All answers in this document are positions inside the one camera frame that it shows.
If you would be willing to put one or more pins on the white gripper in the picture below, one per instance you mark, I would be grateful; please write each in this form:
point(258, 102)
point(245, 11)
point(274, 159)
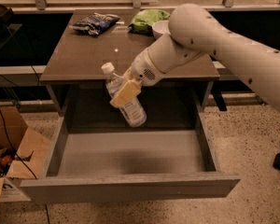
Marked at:
point(143, 67)

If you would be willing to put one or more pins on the clear plastic water bottle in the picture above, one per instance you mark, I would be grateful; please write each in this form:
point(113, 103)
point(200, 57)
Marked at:
point(133, 111)

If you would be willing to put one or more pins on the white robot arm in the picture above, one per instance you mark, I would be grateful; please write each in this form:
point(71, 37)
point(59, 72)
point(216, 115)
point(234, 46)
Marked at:
point(193, 31)

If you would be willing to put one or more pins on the open grey top drawer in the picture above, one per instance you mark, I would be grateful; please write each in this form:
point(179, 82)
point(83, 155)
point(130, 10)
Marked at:
point(95, 157)

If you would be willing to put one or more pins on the grey cabinet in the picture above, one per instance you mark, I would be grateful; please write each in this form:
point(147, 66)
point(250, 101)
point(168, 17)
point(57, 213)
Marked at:
point(78, 58)

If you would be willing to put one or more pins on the white ceramic bowl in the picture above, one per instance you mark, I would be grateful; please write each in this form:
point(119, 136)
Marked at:
point(160, 28)

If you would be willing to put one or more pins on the green snack bag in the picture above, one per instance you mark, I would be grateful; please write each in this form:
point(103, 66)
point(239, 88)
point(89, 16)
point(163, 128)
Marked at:
point(142, 22)

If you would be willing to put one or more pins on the blue snack bag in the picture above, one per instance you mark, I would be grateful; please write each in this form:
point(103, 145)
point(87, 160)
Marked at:
point(95, 24)

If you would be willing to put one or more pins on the brown cardboard box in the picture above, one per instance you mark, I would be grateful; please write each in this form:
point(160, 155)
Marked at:
point(22, 154)

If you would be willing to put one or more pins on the dark side table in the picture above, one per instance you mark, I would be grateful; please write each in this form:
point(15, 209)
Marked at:
point(8, 30)

